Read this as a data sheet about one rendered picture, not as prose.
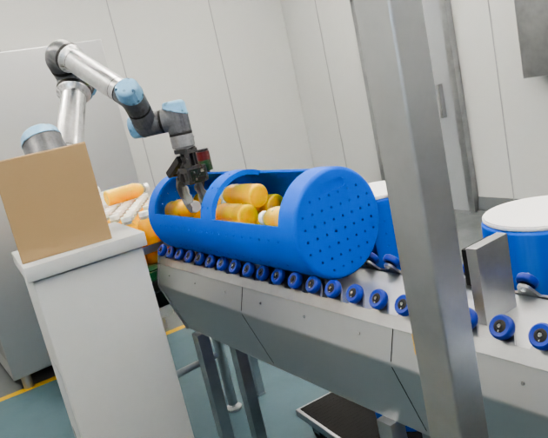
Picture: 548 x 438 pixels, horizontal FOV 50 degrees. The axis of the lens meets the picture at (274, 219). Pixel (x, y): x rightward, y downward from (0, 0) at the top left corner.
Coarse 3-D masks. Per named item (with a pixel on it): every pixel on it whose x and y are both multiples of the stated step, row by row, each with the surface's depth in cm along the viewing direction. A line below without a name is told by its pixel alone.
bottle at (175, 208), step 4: (176, 200) 205; (180, 200) 200; (168, 204) 208; (172, 204) 204; (176, 204) 201; (180, 204) 198; (164, 208) 210; (168, 208) 207; (172, 208) 203; (176, 208) 200; (180, 208) 198; (184, 208) 196; (164, 212) 210; (168, 212) 207; (172, 212) 204; (176, 212) 201; (180, 212) 198; (184, 212) 197; (188, 212) 197; (196, 212) 198; (188, 216) 199; (192, 216) 200
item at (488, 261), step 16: (480, 240) 114; (496, 240) 111; (464, 256) 111; (480, 256) 109; (496, 256) 112; (464, 272) 112; (480, 272) 109; (496, 272) 112; (480, 288) 110; (496, 288) 112; (512, 288) 115; (480, 304) 111; (496, 304) 112; (512, 304) 116; (480, 320) 112
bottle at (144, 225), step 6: (144, 216) 225; (138, 222) 225; (144, 222) 224; (138, 228) 225; (144, 228) 224; (150, 228) 224; (150, 234) 224; (150, 240) 225; (156, 240) 226; (144, 246) 226; (156, 252) 226; (150, 258) 226; (156, 258) 226
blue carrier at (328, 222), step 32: (160, 192) 205; (192, 192) 218; (288, 192) 143; (320, 192) 142; (352, 192) 148; (160, 224) 202; (192, 224) 181; (224, 224) 164; (256, 224) 151; (288, 224) 139; (320, 224) 142; (352, 224) 148; (224, 256) 181; (256, 256) 159; (288, 256) 144; (320, 256) 143; (352, 256) 149
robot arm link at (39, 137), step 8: (32, 128) 169; (40, 128) 169; (48, 128) 170; (56, 128) 173; (24, 136) 168; (32, 136) 167; (40, 136) 167; (48, 136) 167; (56, 136) 169; (24, 144) 168; (32, 144) 165; (40, 144) 165; (48, 144) 165; (56, 144) 167; (64, 144) 172; (24, 152) 168; (32, 152) 164
